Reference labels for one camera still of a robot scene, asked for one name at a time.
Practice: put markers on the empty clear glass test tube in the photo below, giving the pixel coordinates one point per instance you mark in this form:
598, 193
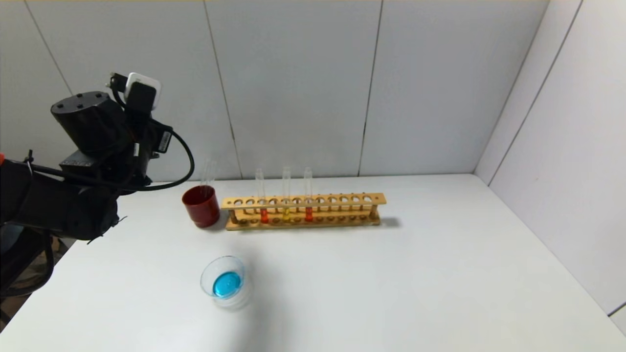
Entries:
209, 171

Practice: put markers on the test tube with yellow pigment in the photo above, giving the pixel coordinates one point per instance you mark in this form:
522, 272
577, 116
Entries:
286, 215

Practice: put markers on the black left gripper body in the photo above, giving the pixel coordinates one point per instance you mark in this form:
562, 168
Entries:
164, 142

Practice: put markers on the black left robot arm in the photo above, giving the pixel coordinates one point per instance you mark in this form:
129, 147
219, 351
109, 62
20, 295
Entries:
63, 205

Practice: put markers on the white wrist camera on bracket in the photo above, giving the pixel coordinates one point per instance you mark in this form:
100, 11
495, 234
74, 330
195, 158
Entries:
143, 93

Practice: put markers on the test tube with red pigment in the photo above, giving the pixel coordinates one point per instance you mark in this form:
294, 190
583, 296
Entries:
308, 214

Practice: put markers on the clear glass dish with spout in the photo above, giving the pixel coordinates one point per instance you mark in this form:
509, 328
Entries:
227, 283

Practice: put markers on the test tube with orange-red pigment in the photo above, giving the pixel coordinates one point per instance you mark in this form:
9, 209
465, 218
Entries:
264, 215

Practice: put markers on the black bulky floor equipment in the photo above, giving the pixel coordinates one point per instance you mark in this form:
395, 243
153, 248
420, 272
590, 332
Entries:
19, 266

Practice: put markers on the dark red plastic cup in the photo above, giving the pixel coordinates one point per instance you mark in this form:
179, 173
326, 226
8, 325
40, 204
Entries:
201, 208

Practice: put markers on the wooden test tube rack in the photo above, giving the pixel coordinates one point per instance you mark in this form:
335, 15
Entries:
303, 201

